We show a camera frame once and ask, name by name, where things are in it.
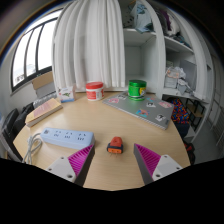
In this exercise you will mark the cardboard box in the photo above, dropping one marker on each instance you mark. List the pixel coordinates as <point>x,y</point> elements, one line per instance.
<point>43,83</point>

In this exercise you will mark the black metal rack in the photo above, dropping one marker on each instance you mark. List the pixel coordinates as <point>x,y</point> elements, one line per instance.
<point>196,111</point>

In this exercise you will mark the light blue power strip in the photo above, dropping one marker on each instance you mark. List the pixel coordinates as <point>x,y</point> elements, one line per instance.
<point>66,137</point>

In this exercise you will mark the white radiator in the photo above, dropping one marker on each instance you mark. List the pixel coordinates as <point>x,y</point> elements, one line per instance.
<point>45,99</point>

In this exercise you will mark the white curtain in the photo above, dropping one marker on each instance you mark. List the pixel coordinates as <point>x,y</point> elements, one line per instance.
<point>88,43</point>

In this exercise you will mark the grey laptop with stickers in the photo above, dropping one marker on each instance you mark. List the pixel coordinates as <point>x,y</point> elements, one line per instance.
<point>140,108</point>

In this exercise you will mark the green round tin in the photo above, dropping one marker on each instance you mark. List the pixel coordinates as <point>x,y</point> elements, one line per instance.
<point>137,90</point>

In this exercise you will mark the white shelf unit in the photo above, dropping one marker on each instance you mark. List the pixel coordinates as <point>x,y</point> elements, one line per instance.
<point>150,53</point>

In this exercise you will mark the dark-framed window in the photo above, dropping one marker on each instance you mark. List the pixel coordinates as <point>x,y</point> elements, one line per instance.
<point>31,50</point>

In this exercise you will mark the tan and pink book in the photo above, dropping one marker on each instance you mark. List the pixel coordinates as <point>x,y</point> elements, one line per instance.
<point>43,111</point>

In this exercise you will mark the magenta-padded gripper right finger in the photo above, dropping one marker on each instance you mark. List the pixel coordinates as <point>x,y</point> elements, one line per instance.
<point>160,165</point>

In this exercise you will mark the colourful patterned bag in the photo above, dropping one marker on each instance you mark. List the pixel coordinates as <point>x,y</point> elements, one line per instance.
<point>180,111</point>

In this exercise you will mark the white jar with red lid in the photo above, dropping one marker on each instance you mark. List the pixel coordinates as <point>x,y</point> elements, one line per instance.
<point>94,91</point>

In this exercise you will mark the orange charger block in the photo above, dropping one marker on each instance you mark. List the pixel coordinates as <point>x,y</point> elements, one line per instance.
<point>115,145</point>

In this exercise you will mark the black bag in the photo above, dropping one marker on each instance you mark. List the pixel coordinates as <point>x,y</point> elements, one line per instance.
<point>13,125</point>

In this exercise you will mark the small white printed box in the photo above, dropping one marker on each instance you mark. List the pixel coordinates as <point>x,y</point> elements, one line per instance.
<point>66,94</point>

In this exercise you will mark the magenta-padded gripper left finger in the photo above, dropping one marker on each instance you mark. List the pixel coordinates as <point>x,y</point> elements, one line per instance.
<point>65,166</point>

